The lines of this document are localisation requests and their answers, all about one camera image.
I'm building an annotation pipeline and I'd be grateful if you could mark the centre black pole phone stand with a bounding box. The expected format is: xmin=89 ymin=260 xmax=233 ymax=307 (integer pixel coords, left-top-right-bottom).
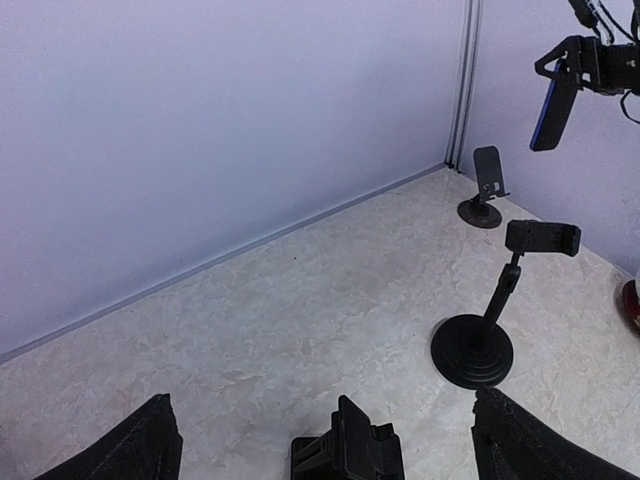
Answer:
xmin=430 ymin=220 xmax=582 ymax=390

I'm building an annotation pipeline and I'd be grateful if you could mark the red floral plate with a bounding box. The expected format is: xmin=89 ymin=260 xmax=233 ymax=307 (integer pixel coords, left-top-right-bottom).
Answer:
xmin=614 ymin=279 xmax=639 ymax=339

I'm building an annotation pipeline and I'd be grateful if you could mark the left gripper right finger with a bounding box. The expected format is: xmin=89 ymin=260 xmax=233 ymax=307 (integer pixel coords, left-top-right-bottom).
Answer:
xmin=471 ymin=387 xmax=636 ymax=479

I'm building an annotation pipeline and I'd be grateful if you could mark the grey round-base phone stand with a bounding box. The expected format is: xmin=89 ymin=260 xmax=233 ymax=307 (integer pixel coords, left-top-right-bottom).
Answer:
xmin=457 ymin=146 xmax=508 ymax=229

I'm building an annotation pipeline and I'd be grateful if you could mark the right aluminium frame post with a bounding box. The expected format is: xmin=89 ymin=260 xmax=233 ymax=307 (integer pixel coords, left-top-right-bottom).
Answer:
xmin=444 ymin=0 xmax=484 ymax=172

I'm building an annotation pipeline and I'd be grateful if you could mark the black folding phone stand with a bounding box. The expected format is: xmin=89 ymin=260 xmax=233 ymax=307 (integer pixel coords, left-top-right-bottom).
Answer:
xmin=290 ymin=395 xmax=405 ymax=480

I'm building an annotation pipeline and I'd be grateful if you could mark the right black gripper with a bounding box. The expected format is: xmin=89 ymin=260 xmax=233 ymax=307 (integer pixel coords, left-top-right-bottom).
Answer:
xmin=534 ymin=35 xmax=639 ymax=95

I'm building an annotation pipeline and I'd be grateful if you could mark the black phone blue edge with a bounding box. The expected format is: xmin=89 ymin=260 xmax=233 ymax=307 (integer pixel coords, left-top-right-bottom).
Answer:
xmin=529 ymin=89 xmax=578 ymax=152

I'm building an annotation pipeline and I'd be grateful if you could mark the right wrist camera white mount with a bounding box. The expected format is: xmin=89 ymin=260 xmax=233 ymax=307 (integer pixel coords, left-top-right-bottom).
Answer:
xmin=569 ymin=0 xmax=615 ymax=45

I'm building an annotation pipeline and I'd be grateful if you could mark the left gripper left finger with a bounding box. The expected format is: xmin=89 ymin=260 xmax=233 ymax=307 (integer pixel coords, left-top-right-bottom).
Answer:
xmin=39 ymin=393 xmax=183 ymax=479

